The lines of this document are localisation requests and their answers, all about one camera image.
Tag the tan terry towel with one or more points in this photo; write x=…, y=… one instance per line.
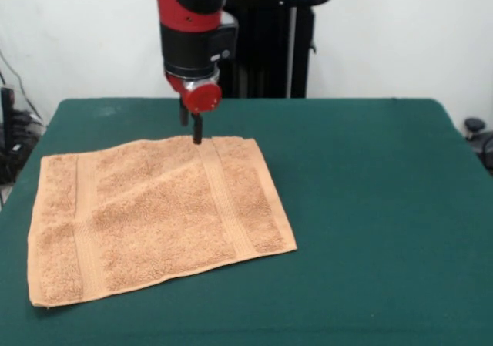
x=154, y=222

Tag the black upright box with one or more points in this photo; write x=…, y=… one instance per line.
x=7, y=115

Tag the black chair part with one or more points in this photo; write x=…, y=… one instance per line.
x=479, y=138

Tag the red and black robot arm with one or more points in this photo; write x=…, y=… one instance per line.
x=192, y=22

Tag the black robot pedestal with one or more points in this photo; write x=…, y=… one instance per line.
x=269, y=53

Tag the dark green table cloth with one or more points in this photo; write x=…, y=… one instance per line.
x=366, y=226

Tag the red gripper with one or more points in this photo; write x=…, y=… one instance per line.
x=200, y=97

